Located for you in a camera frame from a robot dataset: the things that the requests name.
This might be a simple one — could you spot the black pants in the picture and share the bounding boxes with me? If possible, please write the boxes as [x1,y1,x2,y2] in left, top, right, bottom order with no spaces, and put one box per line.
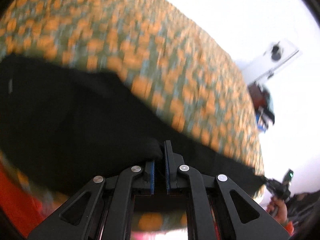
[1,54,263,196]

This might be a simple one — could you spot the person right hand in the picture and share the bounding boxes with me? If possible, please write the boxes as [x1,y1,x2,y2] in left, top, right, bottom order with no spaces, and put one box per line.
[266,196,289,226]

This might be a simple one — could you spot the red fuzzy coat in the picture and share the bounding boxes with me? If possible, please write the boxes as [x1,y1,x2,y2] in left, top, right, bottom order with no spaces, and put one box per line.
[1,166,45,238]

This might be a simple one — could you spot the pile of clothes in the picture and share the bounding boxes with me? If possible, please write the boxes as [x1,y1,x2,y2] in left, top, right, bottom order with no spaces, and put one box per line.
[254,86,275,133]

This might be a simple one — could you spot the brown wooden nightstand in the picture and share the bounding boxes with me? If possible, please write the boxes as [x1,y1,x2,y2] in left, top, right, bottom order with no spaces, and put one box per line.
[248,83,268,111]

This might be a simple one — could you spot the white door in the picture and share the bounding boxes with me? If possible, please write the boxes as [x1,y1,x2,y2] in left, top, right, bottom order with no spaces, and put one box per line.
[237,41,299,86]

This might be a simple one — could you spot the orange floral green bedspread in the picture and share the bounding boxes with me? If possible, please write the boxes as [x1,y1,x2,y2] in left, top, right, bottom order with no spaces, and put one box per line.
[0,0,266,233]

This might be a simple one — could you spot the black hat on door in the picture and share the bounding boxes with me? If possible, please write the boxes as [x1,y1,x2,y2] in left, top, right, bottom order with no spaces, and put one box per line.
[271,44,283,62]

